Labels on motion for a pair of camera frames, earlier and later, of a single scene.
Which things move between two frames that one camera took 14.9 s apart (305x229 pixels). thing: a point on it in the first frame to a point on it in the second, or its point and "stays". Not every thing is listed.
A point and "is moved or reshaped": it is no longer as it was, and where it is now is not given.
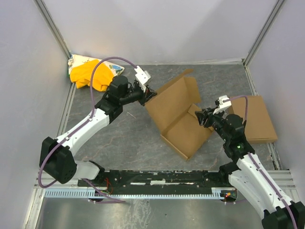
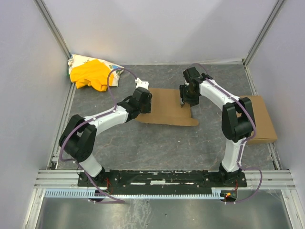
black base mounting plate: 112,182 stays
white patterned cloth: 75,60 stays
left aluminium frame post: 53,27 stays
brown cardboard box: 181,128 is moved or reshaped
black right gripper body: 207,117 to 187,96
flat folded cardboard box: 259,127 stays
